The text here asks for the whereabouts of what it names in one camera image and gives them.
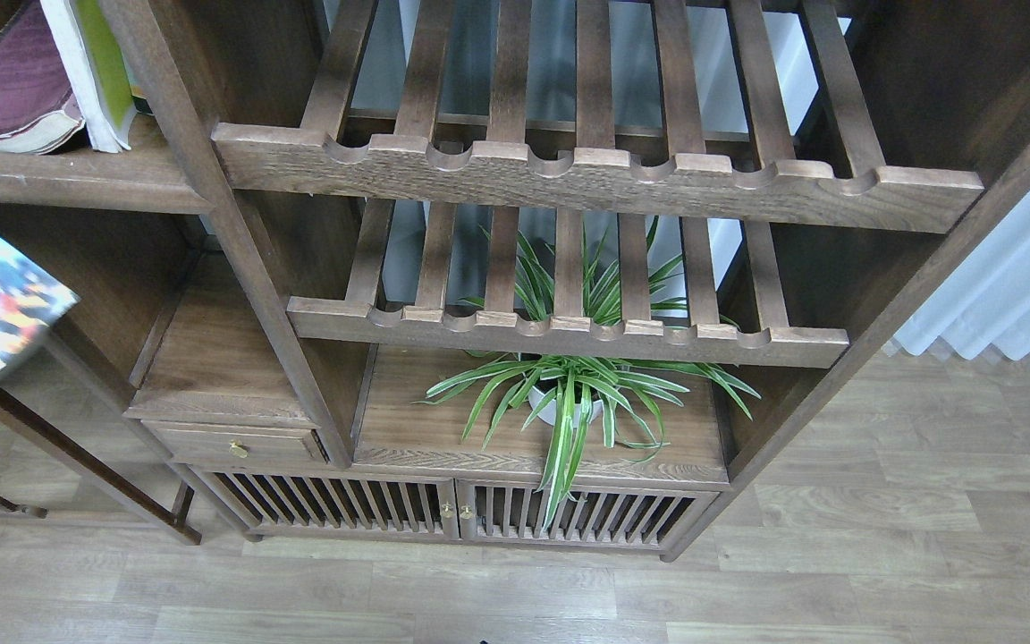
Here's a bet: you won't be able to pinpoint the brass drawer knob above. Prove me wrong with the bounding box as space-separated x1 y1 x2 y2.
228 441 249 457

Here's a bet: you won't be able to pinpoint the white plant pot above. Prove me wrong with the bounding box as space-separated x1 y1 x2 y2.
528 380 604 428

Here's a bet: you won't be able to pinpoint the dark wooden bookshelf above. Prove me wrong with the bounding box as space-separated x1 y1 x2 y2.
0 1 1030 560

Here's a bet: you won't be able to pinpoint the wooden furniture at left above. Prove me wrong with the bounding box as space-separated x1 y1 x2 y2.
0 259 203 547

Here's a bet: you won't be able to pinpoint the upright book on shelf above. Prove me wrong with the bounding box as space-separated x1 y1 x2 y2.
123 58 155 117

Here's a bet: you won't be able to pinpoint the maroon book white characters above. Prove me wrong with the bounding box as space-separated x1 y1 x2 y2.
0 1 85 154

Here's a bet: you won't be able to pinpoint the yellow green book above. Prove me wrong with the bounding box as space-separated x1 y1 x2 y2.
40 1 136 152

